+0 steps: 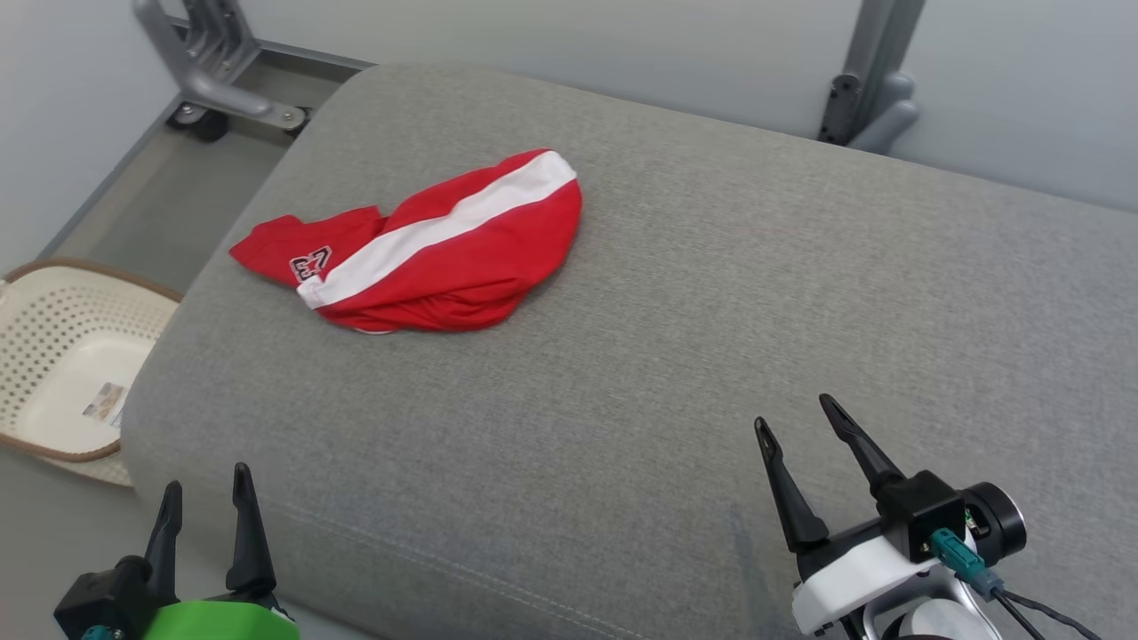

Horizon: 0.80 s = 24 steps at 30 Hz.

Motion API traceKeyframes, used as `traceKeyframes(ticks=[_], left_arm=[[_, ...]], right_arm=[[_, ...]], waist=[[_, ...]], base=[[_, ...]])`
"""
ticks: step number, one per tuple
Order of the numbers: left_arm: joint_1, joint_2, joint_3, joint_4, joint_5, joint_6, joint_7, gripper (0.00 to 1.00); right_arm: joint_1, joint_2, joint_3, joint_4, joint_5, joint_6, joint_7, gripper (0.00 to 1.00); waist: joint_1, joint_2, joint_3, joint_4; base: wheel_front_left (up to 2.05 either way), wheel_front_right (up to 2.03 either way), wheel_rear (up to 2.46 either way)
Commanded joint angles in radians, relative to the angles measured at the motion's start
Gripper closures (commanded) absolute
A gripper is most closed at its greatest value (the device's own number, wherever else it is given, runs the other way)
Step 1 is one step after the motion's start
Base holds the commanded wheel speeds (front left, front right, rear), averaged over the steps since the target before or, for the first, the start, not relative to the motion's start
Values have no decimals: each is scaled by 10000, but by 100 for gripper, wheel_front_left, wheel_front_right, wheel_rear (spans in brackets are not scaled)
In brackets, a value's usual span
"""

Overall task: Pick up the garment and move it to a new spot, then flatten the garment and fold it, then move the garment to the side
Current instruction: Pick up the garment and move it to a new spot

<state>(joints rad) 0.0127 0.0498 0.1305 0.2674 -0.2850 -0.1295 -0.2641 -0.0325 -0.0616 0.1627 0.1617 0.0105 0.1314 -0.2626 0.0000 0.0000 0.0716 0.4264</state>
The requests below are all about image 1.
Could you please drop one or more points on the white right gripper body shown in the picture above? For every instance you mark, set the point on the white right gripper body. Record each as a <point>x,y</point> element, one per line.
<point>845,582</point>

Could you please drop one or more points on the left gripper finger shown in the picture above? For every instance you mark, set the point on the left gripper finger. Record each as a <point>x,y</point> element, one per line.
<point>249,542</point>
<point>165,551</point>

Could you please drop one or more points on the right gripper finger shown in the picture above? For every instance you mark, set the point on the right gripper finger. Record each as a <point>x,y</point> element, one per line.
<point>791,498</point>
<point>867,453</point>

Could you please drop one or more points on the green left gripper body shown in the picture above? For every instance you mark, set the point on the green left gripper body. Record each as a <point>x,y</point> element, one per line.
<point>222,622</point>

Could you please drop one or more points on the red shorts with white stripe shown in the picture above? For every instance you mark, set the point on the red shorts with white stripe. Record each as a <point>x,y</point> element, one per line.
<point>480,267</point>

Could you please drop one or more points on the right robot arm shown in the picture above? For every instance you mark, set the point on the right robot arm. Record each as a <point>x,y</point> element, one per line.
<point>1000,524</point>

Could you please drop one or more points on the paper label sticker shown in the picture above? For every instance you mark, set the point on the paper label sticker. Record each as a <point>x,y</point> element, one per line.
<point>104,404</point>

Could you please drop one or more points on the grey fabric sofa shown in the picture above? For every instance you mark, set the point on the grey fabric sofa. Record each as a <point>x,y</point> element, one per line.
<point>667,311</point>

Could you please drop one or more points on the cream perforated laundry basket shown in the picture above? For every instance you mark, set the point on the cream perforated laundry basket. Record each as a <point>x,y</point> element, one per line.
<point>53,338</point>

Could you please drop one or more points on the black caster wheel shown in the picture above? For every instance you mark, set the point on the black caster wheel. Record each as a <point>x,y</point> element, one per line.
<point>299,120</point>
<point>209,126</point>

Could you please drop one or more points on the grey partition foot with casters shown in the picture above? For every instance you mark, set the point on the grey partition foot with casters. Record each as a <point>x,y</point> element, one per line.
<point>213,84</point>

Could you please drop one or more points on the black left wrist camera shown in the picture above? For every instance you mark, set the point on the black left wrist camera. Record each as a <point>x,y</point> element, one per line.
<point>98,600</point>

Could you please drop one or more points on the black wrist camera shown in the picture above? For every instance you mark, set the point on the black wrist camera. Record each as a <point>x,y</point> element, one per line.
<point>925,516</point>
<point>98,600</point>

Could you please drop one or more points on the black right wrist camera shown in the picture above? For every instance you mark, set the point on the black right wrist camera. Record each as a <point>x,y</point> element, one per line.
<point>925,516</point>

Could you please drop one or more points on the grey partition post with hinge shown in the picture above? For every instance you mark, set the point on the grey partition post with hinge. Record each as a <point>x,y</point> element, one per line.
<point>876,53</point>

